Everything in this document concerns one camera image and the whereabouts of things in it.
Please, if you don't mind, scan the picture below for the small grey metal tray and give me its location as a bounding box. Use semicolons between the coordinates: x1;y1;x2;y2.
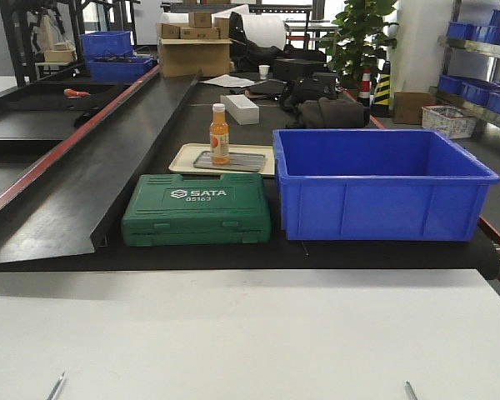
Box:
192;151;266;173

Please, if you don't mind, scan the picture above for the beige plastic tray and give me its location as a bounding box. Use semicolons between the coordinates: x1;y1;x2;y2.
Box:
168;143;275;177

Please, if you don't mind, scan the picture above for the orange juice bottle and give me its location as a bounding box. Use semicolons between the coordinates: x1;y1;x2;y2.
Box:
209;103;229;165

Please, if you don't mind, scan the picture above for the white rectangular box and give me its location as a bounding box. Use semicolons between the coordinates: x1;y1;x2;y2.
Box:
220;94;260;125

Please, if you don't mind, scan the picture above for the large blue plastic bin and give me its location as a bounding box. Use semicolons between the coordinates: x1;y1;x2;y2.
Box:
272;128;499;242

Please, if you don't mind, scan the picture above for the green SATA tool case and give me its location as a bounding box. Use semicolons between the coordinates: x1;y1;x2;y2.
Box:
121;173;272;247

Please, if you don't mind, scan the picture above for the white paper cup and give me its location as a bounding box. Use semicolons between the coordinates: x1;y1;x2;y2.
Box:
258;64;269;80

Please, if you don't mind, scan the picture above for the black bag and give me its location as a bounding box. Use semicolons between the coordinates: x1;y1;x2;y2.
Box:
278;77;338;113

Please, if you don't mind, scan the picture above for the large cardboard box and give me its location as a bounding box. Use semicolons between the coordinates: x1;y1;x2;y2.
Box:
157;38;231;78

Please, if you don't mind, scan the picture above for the striped traffic cone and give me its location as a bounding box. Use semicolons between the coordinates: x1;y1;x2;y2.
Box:
371;61;391;118

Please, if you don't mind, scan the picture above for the potted green plant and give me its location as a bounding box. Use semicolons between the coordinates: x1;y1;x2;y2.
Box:
318;0;397;88

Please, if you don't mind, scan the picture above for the blue bin on conveyor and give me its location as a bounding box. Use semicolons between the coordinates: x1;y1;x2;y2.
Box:
87;57;156;83

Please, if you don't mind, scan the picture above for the white mesh basket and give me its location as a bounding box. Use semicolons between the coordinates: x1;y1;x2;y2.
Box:
422;105;477;139

